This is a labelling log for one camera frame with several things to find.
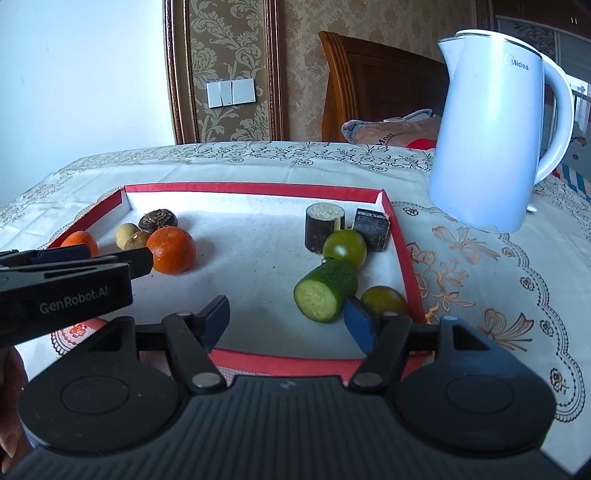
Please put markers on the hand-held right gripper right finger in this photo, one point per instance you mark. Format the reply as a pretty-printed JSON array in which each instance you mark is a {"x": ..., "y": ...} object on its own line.
[{"x": 360, "y": 323}]

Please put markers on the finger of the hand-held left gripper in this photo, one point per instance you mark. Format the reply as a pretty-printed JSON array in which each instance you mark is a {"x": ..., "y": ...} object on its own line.
[
  {"x": 138, "y": 263},
  {"x": 64, "y": 253}
]

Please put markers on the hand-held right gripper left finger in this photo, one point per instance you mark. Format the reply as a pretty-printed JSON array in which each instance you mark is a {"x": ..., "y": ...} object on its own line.
[{"x": 214, "y": 321}]

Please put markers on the orange mandarin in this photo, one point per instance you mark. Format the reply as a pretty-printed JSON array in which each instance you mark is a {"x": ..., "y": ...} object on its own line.
[
  {"x": 173, "y": 249},
  {"x": 81, "y": 241}
]

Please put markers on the green tomato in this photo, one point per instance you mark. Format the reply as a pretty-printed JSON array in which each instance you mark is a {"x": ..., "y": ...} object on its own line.
[
  {"x": 383, "y": 299},
  {"x": 344, "y": 247}
]

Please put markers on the dark brown water chestnut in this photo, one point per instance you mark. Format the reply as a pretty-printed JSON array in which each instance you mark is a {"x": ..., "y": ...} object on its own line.
[{"x": 158, "y": 219}]

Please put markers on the green cucumber piece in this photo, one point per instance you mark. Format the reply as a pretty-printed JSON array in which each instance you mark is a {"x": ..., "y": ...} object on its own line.
[{"x": 323, "y": 288}]

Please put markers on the red cardboard box tray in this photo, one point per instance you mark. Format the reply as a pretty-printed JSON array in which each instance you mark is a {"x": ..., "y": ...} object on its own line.
[{"x": 254, "y": 258}]

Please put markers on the notched dark sugarcane piece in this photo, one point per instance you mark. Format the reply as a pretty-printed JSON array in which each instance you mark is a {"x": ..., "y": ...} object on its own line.
[{"x": 318, "y": 230}]

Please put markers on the person's left hand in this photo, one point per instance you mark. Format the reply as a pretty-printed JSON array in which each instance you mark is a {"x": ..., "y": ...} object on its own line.
[{"x": 9, "y": 406}]

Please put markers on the folded cloth on chair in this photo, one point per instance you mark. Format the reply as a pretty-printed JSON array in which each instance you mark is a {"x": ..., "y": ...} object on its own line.
[{"x": 383, "y": 134}]

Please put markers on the white electric kettle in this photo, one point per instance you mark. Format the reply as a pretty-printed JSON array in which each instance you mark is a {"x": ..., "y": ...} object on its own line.
[{"x": 485, "y": 138}]

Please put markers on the gold framed wallpaper panel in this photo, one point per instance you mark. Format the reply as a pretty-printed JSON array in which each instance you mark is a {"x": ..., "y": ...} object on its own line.
[{"x": 221, "y": 41}]

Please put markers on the wooden bed headboard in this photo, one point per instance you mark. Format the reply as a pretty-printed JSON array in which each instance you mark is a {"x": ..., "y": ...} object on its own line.
[{"x": 369, "y": 83}]

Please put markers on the patterned bed cover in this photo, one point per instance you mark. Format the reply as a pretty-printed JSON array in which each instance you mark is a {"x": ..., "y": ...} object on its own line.
[{"x": 577, "y": 180}]

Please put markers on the wardrobe with sliding doors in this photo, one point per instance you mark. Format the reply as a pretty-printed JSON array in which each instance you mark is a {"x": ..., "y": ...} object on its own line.
[{"x": 572, "y": 50}]

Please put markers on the white wall light switch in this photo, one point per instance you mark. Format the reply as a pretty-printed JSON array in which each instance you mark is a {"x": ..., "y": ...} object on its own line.
[{"x": 231, "y": 92}]

